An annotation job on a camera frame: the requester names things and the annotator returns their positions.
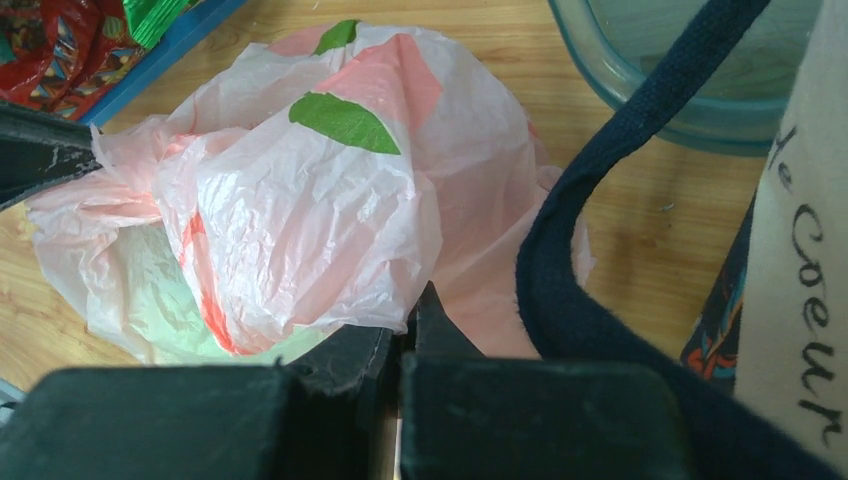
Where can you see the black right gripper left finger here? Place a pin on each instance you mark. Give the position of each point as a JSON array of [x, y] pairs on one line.
[[318, 417]]

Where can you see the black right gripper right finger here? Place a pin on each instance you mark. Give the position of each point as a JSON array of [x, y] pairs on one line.
[[466, 416]]

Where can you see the blue pink snack shelf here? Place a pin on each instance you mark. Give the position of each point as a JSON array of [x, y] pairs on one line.
[[184, 34]]

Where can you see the teal transparent plastic tray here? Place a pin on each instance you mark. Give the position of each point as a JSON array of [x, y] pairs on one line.
[[713, 76]]

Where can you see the cream canvas tote bag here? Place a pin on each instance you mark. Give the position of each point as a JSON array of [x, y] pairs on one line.
[[784, 358]]

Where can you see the pink plastic grocery bag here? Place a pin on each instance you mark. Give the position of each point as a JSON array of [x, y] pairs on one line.
[[320, 181]]

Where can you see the green white snack bag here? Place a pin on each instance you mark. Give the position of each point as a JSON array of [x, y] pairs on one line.
[[149, 20]]

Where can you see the red patterned snack bag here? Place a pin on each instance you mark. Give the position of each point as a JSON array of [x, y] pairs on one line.
[[62, 57]]

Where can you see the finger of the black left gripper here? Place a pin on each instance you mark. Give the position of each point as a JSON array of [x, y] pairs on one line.
[[40, 151]]

